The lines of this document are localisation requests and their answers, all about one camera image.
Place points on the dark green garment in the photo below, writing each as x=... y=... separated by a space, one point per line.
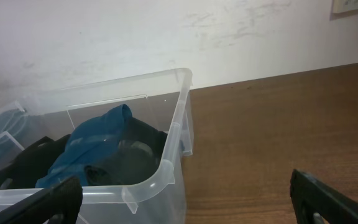
x=137 y=158

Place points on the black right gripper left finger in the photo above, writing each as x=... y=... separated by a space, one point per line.
x=58 y=204

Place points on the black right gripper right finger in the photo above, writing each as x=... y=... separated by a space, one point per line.
x=315 y=202

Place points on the black garment with tape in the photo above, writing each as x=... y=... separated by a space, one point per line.
x=32 y=164

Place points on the blue garment with tape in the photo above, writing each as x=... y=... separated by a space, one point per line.
x=92 y=141

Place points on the white wall control panel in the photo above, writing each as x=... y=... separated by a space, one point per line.
x=343 y=8

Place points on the clear plastic storage container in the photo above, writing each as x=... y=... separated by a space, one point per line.
x=161 y=99

